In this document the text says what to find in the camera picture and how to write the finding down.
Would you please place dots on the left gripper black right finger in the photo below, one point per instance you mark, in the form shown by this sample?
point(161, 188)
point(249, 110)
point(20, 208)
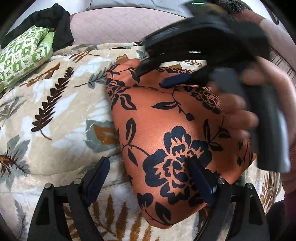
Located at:
point(236, 212)

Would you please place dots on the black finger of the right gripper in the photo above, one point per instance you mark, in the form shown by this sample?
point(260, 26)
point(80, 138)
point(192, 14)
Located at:
point(149, 64)
point(199, 78)

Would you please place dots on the beige leaf print blanket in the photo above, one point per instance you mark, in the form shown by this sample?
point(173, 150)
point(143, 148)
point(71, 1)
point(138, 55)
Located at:
point(58, 124)

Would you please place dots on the dark furry cushion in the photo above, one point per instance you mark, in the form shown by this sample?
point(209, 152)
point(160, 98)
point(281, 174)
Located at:
point(231, 6)

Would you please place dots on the striped beige cushion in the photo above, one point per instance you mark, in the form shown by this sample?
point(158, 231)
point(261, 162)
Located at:
point(280, 61)

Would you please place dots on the person right hand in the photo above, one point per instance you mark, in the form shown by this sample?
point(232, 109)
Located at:
point(238, 120)

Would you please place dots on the grey pillow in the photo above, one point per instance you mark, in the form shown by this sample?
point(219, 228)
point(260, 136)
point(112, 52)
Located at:
point(169, 6)

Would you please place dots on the orange black floral garment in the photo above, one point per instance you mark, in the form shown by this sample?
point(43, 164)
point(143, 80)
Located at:
point(160, 129)

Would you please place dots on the black garment on pillow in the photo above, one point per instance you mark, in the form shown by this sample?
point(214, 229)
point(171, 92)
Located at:
point(55, 17)

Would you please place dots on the green white patterned pillow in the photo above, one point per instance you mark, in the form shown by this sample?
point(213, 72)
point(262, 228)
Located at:
point(24, 54)

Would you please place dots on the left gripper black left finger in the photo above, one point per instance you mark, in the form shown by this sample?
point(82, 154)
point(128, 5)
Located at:
point(49, 220)

